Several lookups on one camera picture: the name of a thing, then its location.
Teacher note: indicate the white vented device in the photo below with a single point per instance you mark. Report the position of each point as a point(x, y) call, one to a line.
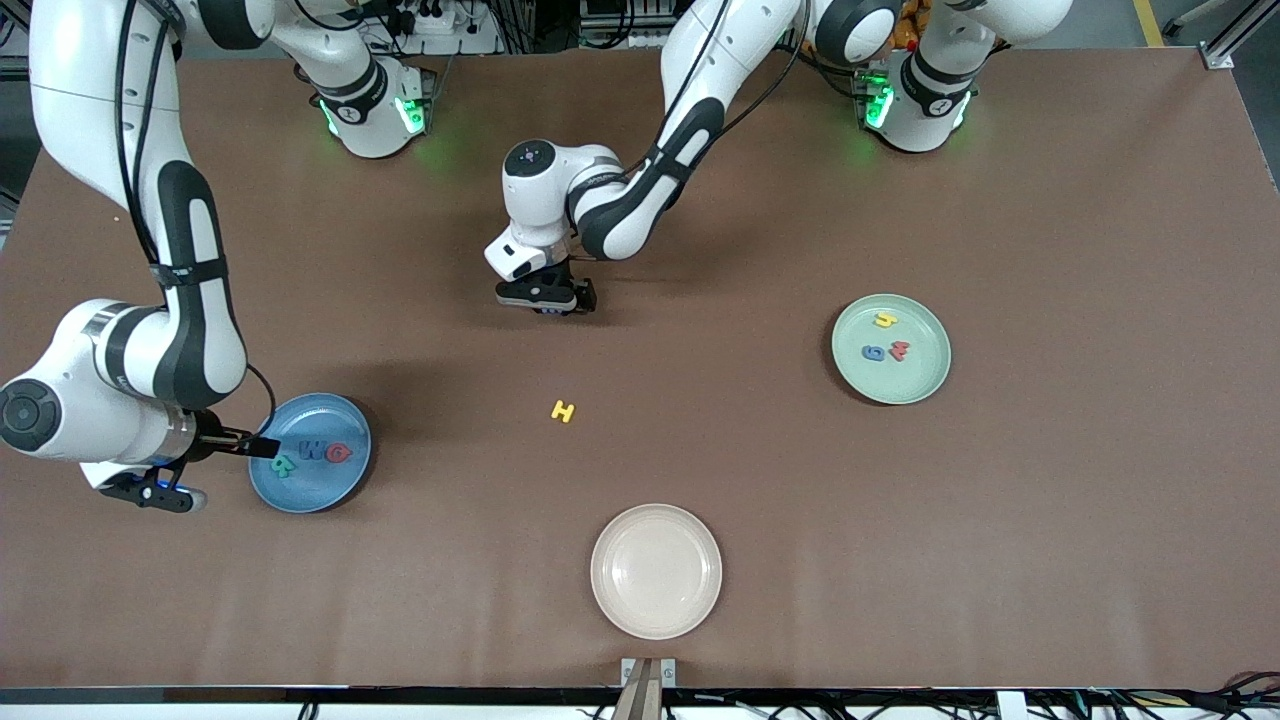
point(625, 38)

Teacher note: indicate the green plate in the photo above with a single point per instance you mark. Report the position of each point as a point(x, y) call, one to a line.
point(891, 385)

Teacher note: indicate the blue foam lowercase g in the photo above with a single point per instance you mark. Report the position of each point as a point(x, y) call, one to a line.
point(874, 352)

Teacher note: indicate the beige plate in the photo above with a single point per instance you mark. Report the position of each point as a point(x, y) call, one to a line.
point(656, 571)

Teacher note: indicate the aluminium frame profile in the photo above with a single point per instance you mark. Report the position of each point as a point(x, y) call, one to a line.
point(1235, 38)

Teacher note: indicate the yellow foam uppercase H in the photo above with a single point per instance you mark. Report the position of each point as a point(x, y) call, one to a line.
point(563, 411)

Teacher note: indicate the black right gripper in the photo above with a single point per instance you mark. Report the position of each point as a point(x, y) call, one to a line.
point(214, 436)

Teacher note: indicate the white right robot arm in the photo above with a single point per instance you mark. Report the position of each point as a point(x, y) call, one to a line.
point(130, 360)

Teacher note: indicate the brown table cover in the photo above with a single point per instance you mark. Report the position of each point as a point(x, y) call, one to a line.
point(900, 550)

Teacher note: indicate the metal bracket with post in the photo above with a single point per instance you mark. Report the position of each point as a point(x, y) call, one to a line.
point(648, 690)

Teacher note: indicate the orange snack packets pile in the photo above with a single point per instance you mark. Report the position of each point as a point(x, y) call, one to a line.
point(905, 25)

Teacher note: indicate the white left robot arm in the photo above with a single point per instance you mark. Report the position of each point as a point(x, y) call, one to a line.
point(640, 200)

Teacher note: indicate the yellow foam lowercase h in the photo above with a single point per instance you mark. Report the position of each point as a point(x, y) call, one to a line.
point(885, 320)

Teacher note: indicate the teal foam uppercase R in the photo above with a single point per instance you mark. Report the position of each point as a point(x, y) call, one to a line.
point(283, 465)

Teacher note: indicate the red foam uppercase Q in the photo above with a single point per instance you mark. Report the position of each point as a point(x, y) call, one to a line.
point(339, 453)

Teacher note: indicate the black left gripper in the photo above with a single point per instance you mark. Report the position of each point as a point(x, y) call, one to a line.
point(563, 274)

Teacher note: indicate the blue plate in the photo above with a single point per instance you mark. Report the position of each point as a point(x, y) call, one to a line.
point(310, 490)

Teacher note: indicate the white power strip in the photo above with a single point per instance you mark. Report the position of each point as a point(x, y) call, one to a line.
point(435, 20)

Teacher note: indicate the blue foam uppercase W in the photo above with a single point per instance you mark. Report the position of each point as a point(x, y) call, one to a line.
point(313, 451)

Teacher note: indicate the red foam lowercase w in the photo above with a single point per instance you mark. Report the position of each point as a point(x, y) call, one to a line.
point(900, 350)

